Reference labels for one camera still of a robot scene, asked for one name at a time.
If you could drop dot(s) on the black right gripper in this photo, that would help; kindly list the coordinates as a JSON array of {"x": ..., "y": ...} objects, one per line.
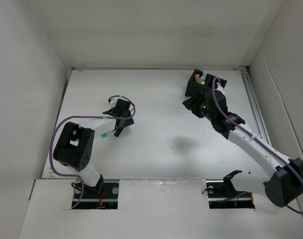
[{"x": 193, "y": 103}]

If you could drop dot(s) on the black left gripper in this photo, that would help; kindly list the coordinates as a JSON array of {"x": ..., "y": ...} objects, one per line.
[{"x": 128, "y": 122}]

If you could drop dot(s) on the mint green pastel highlighter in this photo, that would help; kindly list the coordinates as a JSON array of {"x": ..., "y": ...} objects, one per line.
[{"x": 201, "y": 79}]

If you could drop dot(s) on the orange pastel highlighter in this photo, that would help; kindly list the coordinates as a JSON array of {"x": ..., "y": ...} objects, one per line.
[{"x": 197, "y": 77}]

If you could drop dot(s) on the blue pastel highlighter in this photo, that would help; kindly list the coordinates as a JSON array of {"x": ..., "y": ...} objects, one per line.
[{"x": 204, "y": 74}]

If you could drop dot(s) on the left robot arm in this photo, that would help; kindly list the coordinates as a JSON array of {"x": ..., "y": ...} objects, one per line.
[{"x": 75, "y": 143}]

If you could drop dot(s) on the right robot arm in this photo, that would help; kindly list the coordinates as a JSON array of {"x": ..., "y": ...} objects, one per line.
[{"x": 283, "y": 179}]

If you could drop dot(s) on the black two-compartment container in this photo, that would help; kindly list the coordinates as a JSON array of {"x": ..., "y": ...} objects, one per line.
[{"x": 193, "y": 88}]

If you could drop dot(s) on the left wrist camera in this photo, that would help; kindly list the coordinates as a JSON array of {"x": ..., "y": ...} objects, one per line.
[{"x": 114, "y": 98}]

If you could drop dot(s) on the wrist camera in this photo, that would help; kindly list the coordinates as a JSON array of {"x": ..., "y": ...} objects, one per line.
[
  {"x": 220, "y": 88},
  {"x": 114, "y": 98}
]

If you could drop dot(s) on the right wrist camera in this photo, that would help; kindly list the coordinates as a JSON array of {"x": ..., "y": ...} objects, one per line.
[{"x": 220, "y": 88}]

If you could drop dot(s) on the aluminium rail right side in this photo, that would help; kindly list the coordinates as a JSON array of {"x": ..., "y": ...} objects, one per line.
[{"x": 254, "y": 105}]

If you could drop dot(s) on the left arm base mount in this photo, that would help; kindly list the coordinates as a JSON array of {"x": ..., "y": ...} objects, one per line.
[{"x": 106, "y": 199}]

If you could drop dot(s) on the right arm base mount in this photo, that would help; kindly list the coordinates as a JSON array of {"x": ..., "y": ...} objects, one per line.
[{"x": 222, "y": 194}]

